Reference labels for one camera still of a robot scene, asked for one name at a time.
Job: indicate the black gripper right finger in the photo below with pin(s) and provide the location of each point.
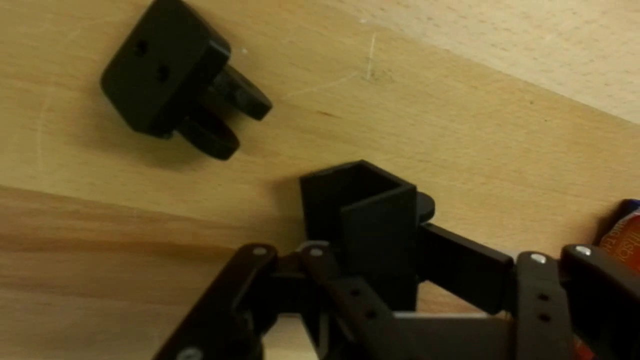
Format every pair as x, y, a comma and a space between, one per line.
541, 301

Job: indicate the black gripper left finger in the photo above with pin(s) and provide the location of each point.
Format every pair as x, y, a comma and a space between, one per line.
220, 312

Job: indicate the black box bracket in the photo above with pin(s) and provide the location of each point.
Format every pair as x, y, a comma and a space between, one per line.
373, 227

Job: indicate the black two-prong block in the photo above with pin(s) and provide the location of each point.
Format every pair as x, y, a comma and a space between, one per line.
160, 73

